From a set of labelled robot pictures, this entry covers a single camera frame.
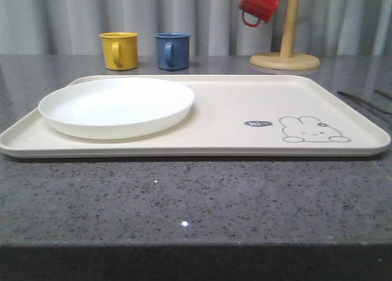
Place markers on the white round plate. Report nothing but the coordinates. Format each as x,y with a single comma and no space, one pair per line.
117,108

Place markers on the beige rabbit serving tray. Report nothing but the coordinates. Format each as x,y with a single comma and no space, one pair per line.
257,115

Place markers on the blue mug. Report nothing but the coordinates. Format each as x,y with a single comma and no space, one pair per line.
172,50

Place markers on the yellow mug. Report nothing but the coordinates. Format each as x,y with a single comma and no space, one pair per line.
120,50

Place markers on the wooden mug tree stand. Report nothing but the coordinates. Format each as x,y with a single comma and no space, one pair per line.
286,58

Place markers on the red mug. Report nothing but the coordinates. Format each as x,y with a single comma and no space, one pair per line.
262,10

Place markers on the grey curtain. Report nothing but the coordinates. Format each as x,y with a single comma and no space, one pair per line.
73,27

